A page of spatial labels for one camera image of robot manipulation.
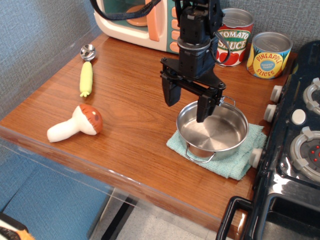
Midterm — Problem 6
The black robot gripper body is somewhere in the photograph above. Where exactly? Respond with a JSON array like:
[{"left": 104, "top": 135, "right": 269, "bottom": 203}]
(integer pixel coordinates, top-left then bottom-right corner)
[{"left": 160, "top": 37, "right": 226, "bottom": 105}]

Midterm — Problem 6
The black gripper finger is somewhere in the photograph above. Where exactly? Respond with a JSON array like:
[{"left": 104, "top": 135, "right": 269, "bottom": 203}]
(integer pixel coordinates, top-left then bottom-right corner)
[
  {"left": 196, "top": 94, "right": 220, "bottom": 123},
  {"left": 162, "top": 76, "right": 181, "bottom": 107}
]

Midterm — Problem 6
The stainless steel two-handled pan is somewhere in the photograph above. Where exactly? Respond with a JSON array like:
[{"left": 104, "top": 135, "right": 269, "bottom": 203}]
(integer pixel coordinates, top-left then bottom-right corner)
[{"left": 176, "top": 101, "right": 249, "bottom": 164}]

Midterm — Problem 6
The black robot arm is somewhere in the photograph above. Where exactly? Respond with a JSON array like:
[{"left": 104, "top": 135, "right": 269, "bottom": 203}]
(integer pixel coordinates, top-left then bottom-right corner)
[{"left": 161, "top": 0, "right": 226, "bottom": 123}]

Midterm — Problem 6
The teal toy microwave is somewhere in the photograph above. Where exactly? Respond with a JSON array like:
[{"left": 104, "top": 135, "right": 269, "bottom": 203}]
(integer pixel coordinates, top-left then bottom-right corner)
[{"left": 94, "top": 0, "right": 180, "bottom": 54}]

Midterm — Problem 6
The tomato sauce can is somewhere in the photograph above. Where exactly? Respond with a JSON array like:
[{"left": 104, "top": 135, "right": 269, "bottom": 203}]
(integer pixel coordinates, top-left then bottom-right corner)
[{"left": 216, "top": 8, "right": 255, "bottom": 67}]

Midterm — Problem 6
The grey stove knob middle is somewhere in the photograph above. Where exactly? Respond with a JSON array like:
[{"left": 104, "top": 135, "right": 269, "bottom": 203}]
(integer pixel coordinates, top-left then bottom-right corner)
[{"left": 263, "top": 104, "right": 277, "bottom": 123}]

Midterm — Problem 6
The grey stove knob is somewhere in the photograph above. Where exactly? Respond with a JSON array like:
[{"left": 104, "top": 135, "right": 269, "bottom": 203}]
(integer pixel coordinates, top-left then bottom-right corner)
[
  {"left": 263, "top": 104, "right": 277, "bottom": 123},
  {"left": 270, "top": 85, "right": 283, "bottom": 103},
  {"left": 248, "top": 148, "right": 263, "bottom": 169}
]

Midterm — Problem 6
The light teal folded cloth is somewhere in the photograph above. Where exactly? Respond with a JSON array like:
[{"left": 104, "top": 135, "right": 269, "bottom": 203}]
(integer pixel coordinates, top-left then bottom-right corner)
[{"left": 166, "top": 122, "right": 268, "bottom": 181}]

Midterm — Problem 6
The grey stove knob rear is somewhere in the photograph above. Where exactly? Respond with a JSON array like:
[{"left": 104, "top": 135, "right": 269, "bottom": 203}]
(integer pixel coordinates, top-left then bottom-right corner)
[{"left": 270, "top": 85, "right": 283, "bottom": 103}]

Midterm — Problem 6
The grey stove knob front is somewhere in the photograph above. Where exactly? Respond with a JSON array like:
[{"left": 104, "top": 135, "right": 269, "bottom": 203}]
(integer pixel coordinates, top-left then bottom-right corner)
[{"left": 248, "top": 148, "right": 263, "bottom": 169}]

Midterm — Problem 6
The pineapple slices can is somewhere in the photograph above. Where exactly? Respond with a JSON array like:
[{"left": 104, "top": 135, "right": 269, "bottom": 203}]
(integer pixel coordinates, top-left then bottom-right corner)
[{"left": 246, "top": 32, "right": 293, "bottom": 80}]

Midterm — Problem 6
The plush mushroom toy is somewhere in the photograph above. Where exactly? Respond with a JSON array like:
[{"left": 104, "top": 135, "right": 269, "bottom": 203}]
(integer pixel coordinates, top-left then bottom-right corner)
[{"left": 47, "top": 104, "right": 103, "bottom": 143}]

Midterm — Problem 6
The black toy stove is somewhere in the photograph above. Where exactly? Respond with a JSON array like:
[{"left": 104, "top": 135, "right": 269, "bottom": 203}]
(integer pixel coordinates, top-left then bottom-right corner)
[{"left": 216, "top": 40, "right": 320, "bottom": 240}]

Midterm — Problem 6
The orange fuzzy object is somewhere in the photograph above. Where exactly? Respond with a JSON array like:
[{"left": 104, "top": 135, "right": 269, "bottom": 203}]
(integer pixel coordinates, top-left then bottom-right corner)
[{"left": 13, "top": 230, "right": 35, "bottom": 240}]

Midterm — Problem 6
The black braided cable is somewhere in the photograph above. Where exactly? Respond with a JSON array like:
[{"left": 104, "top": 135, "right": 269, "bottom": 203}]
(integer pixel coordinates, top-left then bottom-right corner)
[{"left": 89, "top": 0, "right": 162, "bottom": 21}]

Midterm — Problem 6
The scoop with yellow-green handle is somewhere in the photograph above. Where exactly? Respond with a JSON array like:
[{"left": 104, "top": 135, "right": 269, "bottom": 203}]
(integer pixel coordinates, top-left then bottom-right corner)
[{"left": 79, "top": 44, "right": 96, "bottom": 98}]

